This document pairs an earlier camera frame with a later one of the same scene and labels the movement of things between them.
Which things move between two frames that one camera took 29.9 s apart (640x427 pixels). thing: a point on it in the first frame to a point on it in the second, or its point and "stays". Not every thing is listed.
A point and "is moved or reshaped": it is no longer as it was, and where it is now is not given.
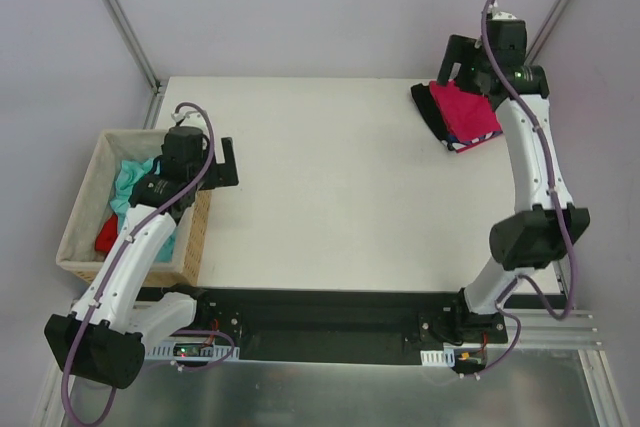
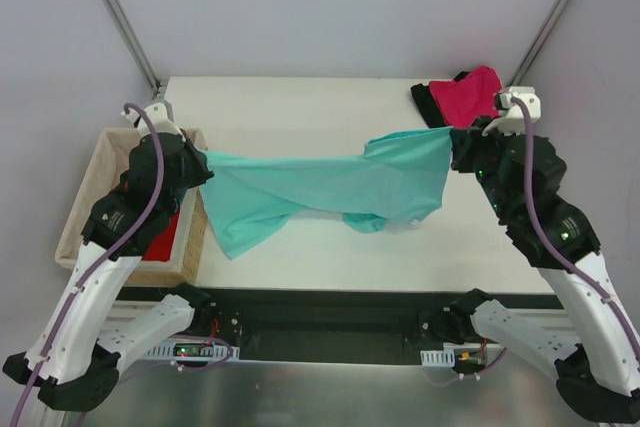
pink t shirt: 469,115 stays
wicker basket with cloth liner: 113,148 stays
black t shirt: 429,108 stays
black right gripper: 451,54 to 462,148
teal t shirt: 127,172 is moved or reshaped
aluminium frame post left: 128,35 stays
